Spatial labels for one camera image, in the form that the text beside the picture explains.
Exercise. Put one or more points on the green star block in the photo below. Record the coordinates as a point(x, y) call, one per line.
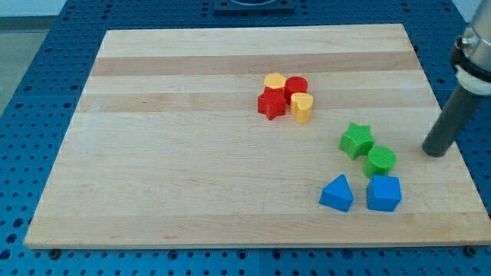
point(356, 140)

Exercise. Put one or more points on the green cylinder block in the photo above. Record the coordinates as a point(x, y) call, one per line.
point(380, 161)

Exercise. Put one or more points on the red star block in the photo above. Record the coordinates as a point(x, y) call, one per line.
point(271, 103)

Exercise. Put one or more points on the wooden board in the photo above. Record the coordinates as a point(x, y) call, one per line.
point(166, 147)

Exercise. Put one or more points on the yellow hexagon block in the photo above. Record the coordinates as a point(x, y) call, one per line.
point(275, 81)

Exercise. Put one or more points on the yellow heart block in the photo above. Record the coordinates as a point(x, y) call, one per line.
point(301, 107)

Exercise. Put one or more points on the red cylinder block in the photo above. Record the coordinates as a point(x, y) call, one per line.
point(294, 85)

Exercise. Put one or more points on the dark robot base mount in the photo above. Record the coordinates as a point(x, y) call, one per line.
point(253, 6)

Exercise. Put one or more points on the blue cube block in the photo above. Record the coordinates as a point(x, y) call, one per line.
point(383, 193)

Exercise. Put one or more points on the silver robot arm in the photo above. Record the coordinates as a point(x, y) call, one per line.
point(471, 55)

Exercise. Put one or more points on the blue triangle block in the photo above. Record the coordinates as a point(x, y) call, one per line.
point(337, 194)

